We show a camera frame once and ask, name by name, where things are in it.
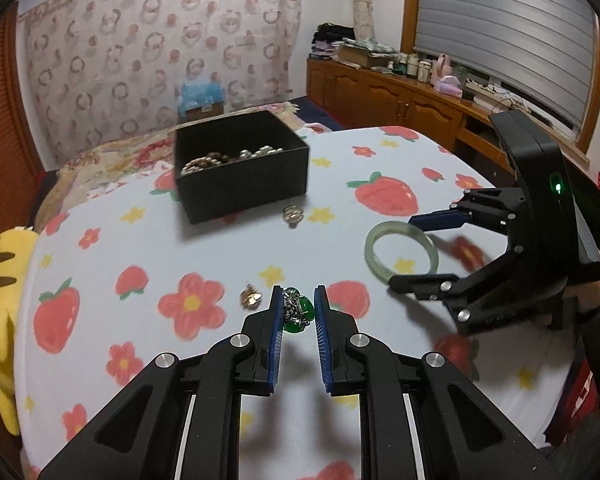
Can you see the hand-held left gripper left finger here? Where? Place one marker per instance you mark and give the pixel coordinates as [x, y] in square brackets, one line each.
[275, 350]

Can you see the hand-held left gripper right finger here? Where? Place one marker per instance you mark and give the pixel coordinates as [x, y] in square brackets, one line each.
[326, 350]

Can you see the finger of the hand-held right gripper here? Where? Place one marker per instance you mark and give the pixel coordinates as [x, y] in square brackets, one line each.
[480, 300]
[440, 219]

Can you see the pale green jade bangle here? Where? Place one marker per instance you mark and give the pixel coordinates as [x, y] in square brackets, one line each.
[380, 265]

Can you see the black cardboard box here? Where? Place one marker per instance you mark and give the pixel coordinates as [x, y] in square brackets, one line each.
[245, 187]

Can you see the strawberry flower printed cloth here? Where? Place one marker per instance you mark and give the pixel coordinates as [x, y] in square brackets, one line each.
[190, 255]

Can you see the white power strip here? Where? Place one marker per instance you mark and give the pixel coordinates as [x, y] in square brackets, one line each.
[485, 91]

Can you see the pink tissue box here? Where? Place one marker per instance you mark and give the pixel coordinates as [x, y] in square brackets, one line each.
[447, 82]

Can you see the wooden side cabinet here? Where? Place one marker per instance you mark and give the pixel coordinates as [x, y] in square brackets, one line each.
[380, 95]

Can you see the group of cosmetic bottles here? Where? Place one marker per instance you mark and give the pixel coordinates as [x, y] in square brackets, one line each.
[412, 66]

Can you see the flat cardboard box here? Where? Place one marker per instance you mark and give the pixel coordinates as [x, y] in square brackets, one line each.
[360, 56]

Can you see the green patterned cloth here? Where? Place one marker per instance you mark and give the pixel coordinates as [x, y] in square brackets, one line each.
[375, 46]

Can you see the stack of folded clothes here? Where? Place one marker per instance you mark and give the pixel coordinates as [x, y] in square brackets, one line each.
[327, 40]

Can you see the white lace curtain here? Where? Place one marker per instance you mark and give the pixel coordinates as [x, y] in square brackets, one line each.
[362, 0]

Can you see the floral bed sheet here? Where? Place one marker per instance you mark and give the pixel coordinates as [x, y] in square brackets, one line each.
[120, 160]

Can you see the small brown cardboard box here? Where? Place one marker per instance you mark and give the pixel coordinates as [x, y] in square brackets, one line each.
[205, 111]

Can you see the blue plastic bag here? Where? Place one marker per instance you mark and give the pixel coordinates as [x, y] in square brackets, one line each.
[200, 92]

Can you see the yellow plush toy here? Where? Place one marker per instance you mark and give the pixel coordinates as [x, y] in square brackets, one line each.
[2, 310]

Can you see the circle patterned curtain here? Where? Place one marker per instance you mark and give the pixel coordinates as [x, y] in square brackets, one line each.
[130, 60]

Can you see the wooden louvered wardrobe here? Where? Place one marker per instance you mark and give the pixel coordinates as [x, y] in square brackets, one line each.
[2, 135]

